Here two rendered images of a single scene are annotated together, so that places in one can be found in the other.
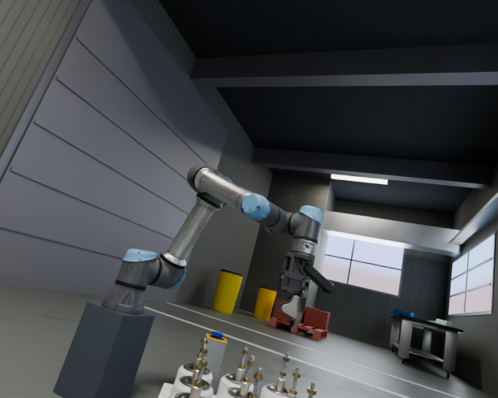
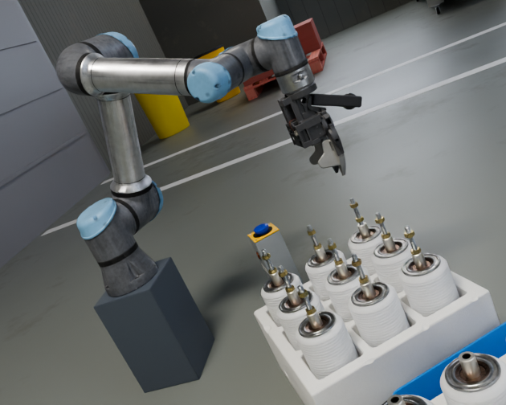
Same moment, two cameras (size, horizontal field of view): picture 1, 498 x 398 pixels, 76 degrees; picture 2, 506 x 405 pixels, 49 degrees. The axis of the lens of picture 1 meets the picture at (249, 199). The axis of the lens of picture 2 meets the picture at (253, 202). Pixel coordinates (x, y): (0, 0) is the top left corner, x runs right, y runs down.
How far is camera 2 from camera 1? 0.40 m
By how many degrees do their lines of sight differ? 33
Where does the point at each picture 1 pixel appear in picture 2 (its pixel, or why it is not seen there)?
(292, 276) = (308, 124)
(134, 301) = (141, 265)
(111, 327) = (147, 308)
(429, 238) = not seen: outside the picture
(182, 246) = (131, 165)
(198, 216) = (119, 117)
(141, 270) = (116, 233)
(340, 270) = not seen: outside the picture
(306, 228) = (284, 57)
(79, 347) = (131, 345)
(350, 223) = not seen: outside the picture
